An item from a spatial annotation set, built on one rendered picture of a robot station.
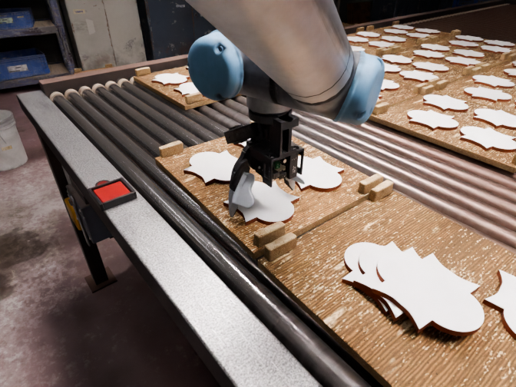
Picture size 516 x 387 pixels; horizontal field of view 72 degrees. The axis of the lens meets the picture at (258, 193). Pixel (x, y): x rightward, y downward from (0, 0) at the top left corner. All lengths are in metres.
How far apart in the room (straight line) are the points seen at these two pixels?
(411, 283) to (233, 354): 0.26
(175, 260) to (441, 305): 0.41
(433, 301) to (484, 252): 0.19
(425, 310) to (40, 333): 1.62
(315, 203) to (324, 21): 0.49
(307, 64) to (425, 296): 0.37
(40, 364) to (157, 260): 1.20
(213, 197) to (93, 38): 4.44
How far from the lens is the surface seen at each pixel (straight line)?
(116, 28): 5.11
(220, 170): 0.80
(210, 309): 0.56
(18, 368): 1.81
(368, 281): 0.56
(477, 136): 1.11
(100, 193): 0.82
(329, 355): 0.52
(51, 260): 2.20
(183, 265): 0.63
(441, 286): 0.57
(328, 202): 0.73
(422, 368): 0.52
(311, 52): 0.28
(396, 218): 0.72
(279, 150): 0.57
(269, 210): 0.68
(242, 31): 0.23
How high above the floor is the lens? 1.35
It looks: 35 degrees down
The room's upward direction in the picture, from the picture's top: straight up
